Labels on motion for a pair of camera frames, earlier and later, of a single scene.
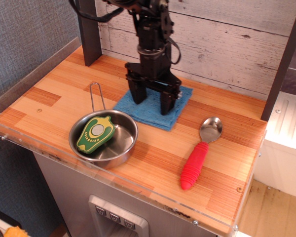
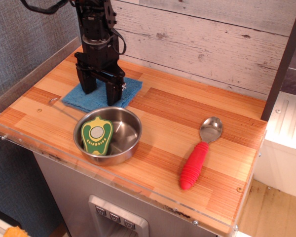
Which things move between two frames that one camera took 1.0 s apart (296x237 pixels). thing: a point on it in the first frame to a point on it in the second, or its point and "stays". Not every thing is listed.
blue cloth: [150, 110] to [78, 100]
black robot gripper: [155, 69] to [100, 55]
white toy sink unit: [281, 164] stays
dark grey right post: [286, 60] stays
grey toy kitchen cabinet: [71, 188] stays
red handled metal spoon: [210, 130] stays
